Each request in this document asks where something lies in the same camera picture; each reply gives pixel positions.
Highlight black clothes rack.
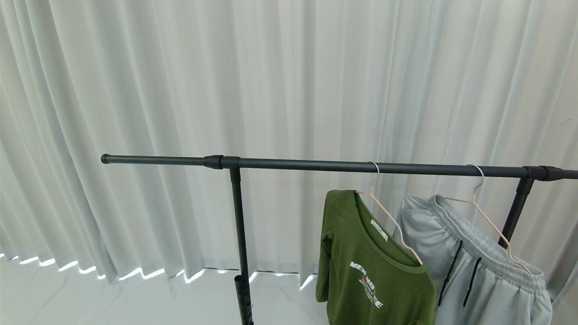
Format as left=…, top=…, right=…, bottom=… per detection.
left=100, top=153, right=578, bottom=325

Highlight pale grey shorts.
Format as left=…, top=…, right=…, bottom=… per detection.
left=394, top=195, right=554, bottom=325

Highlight green long-sleeved shirt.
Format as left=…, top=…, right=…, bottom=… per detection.
left=315, top=190, right=438, bottom=325

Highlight white curtain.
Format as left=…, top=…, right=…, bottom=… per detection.
left=0, top=0, right=578, bottom=298

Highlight pink clothes hanger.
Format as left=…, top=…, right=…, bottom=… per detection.
left=354, top=162, right=424, bottom=265
left=440, top=165, right=533, bottom=276

